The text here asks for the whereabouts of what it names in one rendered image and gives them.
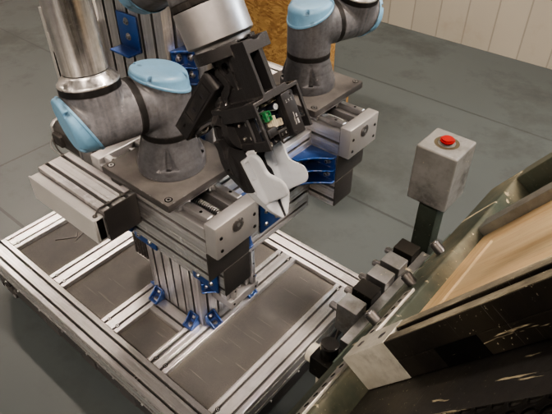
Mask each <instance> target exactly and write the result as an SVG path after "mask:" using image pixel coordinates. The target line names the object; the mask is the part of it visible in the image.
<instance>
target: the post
mask: <svg viewBox="0 0 552 414"><path fill-rule="evenodd" d="M443 214H444V213H443V212H440V211H438V210H437V209H434V208H432V207H429V206H428V205H425V204H423V203H421V202H420V203H419V206H418V210H417V214H416V222H415V225H414V229H413V233H412V240H411V243H413V244H415V245H417V246H419V247H420V248H421V249H420V253H422V251H423V252H425V253H426V254H428V255H430V254H431V253H432V252H433V250H432V249H431V248H430V243H431V242H433V241H434V240H437V236H438V233H439V227H440V224H441V221H442V218H443ZM420 253H419V254H420Z"/></svg>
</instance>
